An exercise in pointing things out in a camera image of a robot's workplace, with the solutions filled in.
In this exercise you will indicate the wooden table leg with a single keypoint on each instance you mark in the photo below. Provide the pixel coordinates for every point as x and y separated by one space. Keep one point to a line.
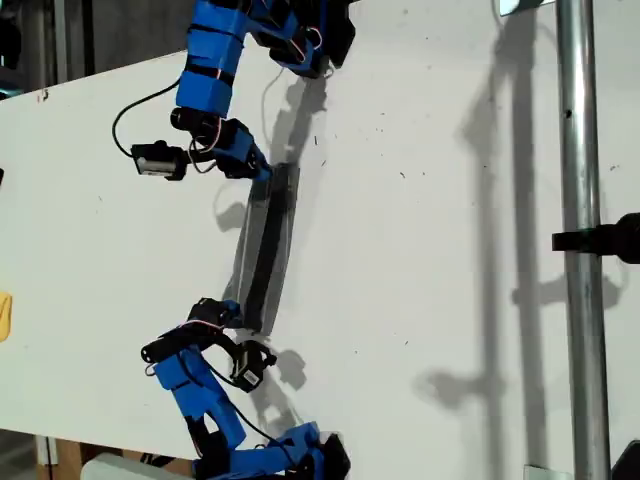
67 460

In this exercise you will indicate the black camera stalk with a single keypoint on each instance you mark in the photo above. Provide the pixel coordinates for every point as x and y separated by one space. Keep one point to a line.
227 345
202 157

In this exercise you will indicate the yellow object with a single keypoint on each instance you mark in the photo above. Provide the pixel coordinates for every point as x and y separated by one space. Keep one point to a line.
5 317

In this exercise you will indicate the white box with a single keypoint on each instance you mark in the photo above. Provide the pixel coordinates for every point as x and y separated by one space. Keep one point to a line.
115 470

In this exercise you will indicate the black rounded object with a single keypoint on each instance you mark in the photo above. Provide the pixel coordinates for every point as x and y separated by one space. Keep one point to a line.
629 465

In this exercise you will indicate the black post clamp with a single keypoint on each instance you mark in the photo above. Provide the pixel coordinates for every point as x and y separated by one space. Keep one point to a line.
600 240

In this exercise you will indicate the grey striped towel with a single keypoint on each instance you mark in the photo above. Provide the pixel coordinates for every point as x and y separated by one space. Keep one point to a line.
267 240

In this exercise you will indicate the steel post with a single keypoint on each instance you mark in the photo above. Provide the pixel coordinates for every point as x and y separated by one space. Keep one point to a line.
580 150

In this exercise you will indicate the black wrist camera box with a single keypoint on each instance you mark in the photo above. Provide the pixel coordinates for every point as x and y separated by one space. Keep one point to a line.
157 162
250 367

